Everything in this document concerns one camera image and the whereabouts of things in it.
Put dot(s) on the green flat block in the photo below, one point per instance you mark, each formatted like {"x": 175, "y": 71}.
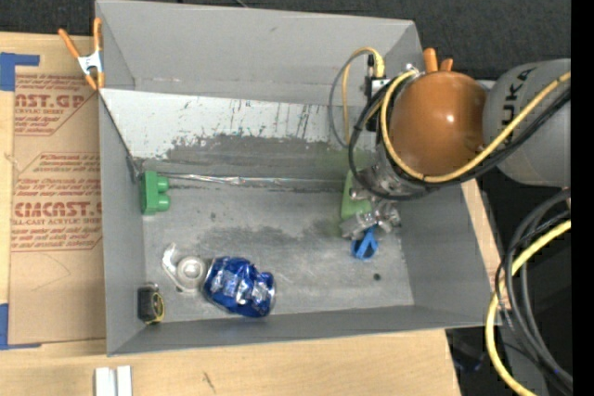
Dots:
{"x": 348, "y": 201}

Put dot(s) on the blue plastic clip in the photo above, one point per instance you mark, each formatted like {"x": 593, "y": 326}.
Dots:
{"x": 364, "y": 248}

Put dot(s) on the grey metal bin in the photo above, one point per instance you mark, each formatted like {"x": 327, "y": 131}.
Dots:
{"x": 287, "y": 218}

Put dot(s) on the crushed blue foil packet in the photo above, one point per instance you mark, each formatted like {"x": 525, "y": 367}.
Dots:
{"x": 239, "y": 287}

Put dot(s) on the white measuring spoon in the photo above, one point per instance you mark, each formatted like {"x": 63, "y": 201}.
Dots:
{"x": 188, "y": 271}

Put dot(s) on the green toy building block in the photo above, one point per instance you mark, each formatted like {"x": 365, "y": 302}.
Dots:
{"x": 154, "y": 198}

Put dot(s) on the black and yellow tape measure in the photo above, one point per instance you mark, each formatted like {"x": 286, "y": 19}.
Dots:
{"x": 151, "y": 303}

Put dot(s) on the brown cardboard board, red print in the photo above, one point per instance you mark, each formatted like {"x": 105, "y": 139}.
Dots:
{"x": 55, "y": 181}

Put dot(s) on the black cylinder on white bracket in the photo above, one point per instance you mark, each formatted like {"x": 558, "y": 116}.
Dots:
{"x": 375, "y": 84}

